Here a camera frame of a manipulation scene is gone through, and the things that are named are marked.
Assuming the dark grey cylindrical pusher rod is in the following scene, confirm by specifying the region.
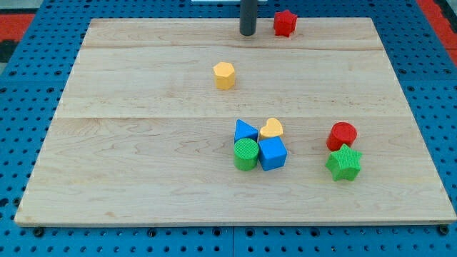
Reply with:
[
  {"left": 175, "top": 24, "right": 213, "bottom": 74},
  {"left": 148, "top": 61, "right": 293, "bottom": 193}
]
[{"left": 239, "top": 0, "right": 258, "bottom": 36}]

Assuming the red star block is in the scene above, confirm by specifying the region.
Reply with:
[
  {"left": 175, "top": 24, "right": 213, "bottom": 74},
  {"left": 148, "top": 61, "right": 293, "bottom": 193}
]
[{"left": 273, "top": 9, "right": 298, "bottom": 37}]

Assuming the green star block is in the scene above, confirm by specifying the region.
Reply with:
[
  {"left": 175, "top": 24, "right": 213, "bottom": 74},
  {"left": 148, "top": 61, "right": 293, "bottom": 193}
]
[{"left": 326, "top": 144, "right": 363, "bottom": 181}]

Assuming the yellow hexagon block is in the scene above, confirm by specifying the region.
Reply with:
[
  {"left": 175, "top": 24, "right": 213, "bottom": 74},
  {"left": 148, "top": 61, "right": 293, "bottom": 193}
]
[{"left": 213, "top": 62, "right": 236, "bottom": 90}]

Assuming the blue triangle block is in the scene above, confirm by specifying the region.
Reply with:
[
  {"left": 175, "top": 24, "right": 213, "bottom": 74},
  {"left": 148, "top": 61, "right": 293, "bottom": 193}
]
[{"left": 233, "top": 119, "right": 258, "bottom": 143}]

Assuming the yellow heart block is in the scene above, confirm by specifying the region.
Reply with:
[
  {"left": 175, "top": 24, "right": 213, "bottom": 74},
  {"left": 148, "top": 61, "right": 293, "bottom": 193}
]
[{"left": 259, "top": 118, "right": 283, "bottom": 141}]

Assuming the light wooden board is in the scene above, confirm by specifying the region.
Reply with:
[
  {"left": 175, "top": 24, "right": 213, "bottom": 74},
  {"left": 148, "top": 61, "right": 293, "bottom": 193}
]
[{"left": 15, "top": 18, "right": 456, "bottom": 227}]

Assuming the green cylinder block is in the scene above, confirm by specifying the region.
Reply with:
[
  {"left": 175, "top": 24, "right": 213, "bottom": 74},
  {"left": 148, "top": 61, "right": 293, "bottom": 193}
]
[{"left": 233, "top": 138, "right": 259, "bottom": 171}]

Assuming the blue cube block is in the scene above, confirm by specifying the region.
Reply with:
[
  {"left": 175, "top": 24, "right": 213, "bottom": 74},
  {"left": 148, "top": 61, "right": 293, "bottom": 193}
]
[{"left": 258, "top": 136, "right": 288, "bottom": 171}]

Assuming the red cylinder block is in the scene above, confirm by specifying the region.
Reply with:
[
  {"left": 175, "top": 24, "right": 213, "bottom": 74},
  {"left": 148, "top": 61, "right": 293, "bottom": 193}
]
[{"left": 326, "top": 121, "right": 358, "bottom": 151}]

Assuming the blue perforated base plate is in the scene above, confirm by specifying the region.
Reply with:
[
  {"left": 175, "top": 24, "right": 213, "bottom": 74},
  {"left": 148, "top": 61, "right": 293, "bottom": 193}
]
[{"left": 1, "top": 1, "right": 456, "bottom": 256}]

